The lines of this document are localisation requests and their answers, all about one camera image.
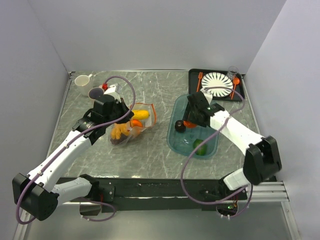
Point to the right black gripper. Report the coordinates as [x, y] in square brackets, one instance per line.
[189, 109]

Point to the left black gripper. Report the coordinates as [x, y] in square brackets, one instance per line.
[121, 104]

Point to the small orange pumpkin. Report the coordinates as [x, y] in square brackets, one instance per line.
[189, 124]

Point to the orange dried fruit pieces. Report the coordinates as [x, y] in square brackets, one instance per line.
[120, 129]

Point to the orange tangerine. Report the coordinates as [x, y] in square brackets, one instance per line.
[136, 123]

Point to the yellow corn cob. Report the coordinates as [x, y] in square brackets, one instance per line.
[140, 114]

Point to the red grape bunch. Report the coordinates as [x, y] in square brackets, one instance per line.
[117, 141]

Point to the clear zip top bag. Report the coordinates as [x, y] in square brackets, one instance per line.
[148, 123]

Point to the green avocado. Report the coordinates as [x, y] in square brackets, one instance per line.
[200, 147]

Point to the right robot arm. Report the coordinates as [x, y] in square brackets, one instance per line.
[261, 154]

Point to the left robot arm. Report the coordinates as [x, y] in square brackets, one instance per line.
[37, 194]

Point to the teal transparent food tray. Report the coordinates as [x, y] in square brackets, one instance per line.
[184, 143]

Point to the beige mug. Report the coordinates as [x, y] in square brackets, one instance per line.
[95, 93]

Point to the black serving tray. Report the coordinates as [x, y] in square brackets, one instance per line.
[193, 81]

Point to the white striped plate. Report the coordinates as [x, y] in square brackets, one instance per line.
[218, 84]

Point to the white mug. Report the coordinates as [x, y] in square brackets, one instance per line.
[84, 84]

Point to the orange plastic fork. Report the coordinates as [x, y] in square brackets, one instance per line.
[200, 76]

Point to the orange plastic spoon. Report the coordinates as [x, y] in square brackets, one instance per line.
[236, 81]

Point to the clear drinking glass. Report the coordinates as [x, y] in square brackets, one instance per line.
[232, 72]

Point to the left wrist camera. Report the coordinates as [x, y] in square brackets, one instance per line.
[113, 90]

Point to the black base frame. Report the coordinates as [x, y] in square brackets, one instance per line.
[147, 194]

